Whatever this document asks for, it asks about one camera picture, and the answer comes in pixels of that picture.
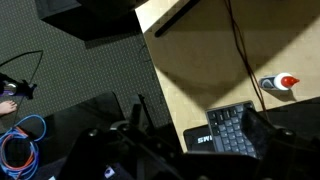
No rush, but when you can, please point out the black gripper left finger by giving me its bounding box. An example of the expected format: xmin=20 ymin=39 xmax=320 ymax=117
xmin=110 ymin=94 xmax=155 ymax=137

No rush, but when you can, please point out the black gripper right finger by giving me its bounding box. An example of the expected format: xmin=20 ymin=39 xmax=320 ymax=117
xmin=241 ymin=108 xmax=282 ymax=159

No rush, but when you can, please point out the grey mechanical keyboard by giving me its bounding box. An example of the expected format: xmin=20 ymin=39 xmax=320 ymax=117
xmin=206 ymin=101 xmax=258 ymax=158

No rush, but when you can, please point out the black desk mat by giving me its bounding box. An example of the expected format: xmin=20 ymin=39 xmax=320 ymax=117
xmin=183 ymin=97 xmax=320 ymax=152

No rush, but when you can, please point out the white glue bottle red cap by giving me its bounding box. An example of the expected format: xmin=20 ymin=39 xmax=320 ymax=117
xmin=258 ymin=72 xmax=299 ymax=91

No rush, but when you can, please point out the black computer monitor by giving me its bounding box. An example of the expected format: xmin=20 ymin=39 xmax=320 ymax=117
xmin=35 ymin=0 xmax=148 ymax=41

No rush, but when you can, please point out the bare human foot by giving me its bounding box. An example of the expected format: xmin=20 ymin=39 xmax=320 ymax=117
xmin=0 ymin=101 xmax=17 ymax=115

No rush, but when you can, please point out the orange coiled cable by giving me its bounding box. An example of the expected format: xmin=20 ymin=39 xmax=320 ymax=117
xmin=0 ymin=126 xmax=36 ymax=180

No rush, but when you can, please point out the black tripod camera mount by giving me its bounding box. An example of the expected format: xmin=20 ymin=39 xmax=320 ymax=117
xmin=0 ymin=73 xmax=37 ymax=100

